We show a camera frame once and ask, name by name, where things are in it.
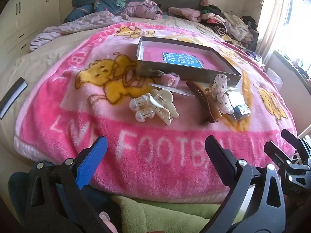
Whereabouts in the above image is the cream curtain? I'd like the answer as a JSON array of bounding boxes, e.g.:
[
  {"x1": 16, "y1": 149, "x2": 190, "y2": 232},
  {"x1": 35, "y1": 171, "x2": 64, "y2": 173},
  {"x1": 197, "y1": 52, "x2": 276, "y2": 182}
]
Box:
[{"x1": 254, "y1": 0, "x2": 295, "y2": 66}]

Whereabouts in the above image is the clear plastic strip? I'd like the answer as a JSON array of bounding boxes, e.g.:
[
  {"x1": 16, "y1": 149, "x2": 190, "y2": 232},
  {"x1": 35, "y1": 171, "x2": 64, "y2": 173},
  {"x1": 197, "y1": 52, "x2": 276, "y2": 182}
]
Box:
[{"x1": 148, "y1": 83, "x2": 193, "y2": 97}]

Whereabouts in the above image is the light purple quilt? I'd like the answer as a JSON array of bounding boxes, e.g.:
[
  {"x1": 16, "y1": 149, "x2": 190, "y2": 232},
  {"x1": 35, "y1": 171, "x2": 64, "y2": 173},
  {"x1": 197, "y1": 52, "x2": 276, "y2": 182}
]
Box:
[{"x1": 30, "y1": 11, "x2": 133, "y2": 52}]

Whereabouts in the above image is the dark floral quilt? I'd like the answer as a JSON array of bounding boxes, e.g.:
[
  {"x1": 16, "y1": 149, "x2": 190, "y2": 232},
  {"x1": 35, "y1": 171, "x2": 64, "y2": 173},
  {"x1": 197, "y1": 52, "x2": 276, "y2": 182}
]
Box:
[{"x1": 64, "y1": 0, "x2": 130, "y2": 24}]

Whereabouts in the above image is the window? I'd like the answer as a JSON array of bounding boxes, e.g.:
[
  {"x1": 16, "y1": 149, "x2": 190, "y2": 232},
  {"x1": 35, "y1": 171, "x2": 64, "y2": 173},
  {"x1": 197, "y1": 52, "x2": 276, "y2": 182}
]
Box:
[{"x1": 273, "y1": 0, "x2": 311, "y2": 85}]

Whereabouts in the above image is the pile of mixed clothes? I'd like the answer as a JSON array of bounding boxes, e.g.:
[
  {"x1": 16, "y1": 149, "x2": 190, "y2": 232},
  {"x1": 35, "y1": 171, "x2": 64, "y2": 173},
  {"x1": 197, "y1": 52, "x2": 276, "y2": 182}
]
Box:
[{"x1": 199, "y1": 0, "x2": 260, "y2": 49}]

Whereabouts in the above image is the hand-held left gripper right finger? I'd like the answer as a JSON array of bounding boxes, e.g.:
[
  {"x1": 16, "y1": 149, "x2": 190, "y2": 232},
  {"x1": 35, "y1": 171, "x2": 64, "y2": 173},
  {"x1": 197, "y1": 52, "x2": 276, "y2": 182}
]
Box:
[{"x1": 205, "y1": 135, "x2": 286, "y2": 233}]

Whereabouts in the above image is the cream wardrobe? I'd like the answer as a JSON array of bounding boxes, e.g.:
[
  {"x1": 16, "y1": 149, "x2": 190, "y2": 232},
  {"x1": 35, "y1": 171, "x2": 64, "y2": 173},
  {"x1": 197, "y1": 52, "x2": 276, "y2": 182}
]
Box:
[{"x1": 0, "y1": 0, "x2": 64, "y2": 56}]

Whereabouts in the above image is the floral fabric bow hair clip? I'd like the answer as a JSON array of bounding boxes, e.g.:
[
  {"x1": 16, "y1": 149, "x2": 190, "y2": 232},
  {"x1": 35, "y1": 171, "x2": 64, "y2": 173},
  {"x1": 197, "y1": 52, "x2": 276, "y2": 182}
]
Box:
[{"x1": 210, "y1": 73, "x2": 235, "y2": 115}]

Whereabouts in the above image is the small cream barrel hair claw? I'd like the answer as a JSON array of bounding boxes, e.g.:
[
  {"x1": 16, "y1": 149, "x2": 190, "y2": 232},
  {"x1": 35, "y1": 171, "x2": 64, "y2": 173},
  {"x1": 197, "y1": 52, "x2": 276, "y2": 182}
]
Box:
[{"x1": 129, "y1": 94, "x2": 155, "y2": 122}]

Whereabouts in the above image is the pink knit garment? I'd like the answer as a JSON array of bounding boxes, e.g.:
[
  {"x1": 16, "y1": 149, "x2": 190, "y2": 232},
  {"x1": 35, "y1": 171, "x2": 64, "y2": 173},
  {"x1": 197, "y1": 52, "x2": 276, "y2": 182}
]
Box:
[{"x1": 168, "y1": 6, "x2": 203, "y2": 23}]

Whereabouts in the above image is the black and white strip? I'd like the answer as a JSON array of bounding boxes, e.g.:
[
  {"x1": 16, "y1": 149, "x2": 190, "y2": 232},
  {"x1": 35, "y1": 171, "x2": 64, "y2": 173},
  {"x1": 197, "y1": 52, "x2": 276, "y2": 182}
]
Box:
[{"x1": 0, "y1": 77, "x2": 28, "y2": 120}]

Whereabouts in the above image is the grey cardboard box pink bottom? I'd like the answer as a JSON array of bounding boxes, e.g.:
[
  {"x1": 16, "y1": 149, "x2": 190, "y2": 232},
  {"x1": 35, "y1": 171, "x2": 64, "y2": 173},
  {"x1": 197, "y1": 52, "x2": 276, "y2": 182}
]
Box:
[{"x1": 135, "y1": 36, "x2": 242, "y2": 88}]

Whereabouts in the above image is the green fleece cloth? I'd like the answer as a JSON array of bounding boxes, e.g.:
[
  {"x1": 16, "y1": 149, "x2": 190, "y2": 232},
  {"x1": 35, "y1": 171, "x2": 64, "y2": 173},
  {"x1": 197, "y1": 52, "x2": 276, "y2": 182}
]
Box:
[{"x1": 108, "y1": 194, "x2": 245, "y2": 233}]

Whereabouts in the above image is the pink crumpled garment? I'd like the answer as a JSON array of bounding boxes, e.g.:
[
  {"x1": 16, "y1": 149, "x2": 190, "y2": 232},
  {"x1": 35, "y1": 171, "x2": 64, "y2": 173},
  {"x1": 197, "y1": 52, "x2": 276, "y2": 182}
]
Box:
[{"x1": 123, "y1": 0, "x2": 164, "y2": 20}]

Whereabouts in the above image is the person's left hand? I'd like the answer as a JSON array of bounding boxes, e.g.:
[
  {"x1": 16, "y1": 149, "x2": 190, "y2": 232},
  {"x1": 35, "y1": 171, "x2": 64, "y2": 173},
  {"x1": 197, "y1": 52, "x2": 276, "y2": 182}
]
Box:
[{"x1": 98, "y1": 211, "x2": 119, "y2": 233}]

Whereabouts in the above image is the clear plastic bag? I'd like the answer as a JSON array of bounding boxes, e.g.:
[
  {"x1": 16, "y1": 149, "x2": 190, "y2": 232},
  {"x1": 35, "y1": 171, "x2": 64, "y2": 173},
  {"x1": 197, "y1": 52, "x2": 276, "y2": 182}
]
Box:
[{"x1": 267, "y1": 69, "x2": 283, "y2": 91}]

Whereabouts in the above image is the pink printed bear blanket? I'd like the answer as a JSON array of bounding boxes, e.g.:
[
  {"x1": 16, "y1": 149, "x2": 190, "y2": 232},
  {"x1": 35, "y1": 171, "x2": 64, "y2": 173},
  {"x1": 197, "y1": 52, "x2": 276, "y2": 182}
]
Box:
[{"x1": 13, "y1": 22, "x2": 298, "y2": 203}]

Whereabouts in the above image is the brown hair claw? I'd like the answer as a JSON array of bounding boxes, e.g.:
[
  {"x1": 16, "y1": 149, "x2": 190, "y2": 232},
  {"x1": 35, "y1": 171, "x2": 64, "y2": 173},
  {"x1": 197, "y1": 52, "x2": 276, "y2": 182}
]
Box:
[{"x1": 187, "y1": 81, "x2": 223, "y2": 124}]

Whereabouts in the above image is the small silver box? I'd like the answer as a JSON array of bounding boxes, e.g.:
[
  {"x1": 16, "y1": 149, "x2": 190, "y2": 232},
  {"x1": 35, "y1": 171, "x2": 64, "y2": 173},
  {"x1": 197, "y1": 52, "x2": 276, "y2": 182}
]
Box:
[{"x1": 228, "y1": 93, "x2": 252, "y2": 121}]

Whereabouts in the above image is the pink fuzzy hair clip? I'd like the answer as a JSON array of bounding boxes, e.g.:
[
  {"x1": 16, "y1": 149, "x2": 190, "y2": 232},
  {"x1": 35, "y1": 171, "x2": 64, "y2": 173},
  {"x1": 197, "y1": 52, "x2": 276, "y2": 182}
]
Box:
[{"x1": 158, "y1": 71, "x2": 182, "y2": 88}]

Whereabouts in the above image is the large cream hair claw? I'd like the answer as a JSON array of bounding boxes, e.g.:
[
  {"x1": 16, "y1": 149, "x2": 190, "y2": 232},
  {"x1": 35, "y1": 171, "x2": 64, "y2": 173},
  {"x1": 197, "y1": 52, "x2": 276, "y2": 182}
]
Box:
[{"x1": 149, "y1": 89, "x2": 180, "y2": 127}]

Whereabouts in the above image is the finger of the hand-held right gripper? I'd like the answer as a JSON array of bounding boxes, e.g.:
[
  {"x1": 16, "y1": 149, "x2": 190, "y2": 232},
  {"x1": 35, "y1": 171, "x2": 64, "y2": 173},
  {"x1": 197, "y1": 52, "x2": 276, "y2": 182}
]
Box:
[
  {"x1": 264, "y1": 141, "x2": 292, "y2": 174},
  {"x1": 282, "y1": 129, "x2": 304, "y2": 151}
]

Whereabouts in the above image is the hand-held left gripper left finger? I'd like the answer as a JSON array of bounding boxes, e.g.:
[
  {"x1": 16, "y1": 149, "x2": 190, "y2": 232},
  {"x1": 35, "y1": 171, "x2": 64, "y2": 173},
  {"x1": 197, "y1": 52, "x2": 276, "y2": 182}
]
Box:
[{"x1": 24, "y1": 136, "x2": 114, "y2": 233}]

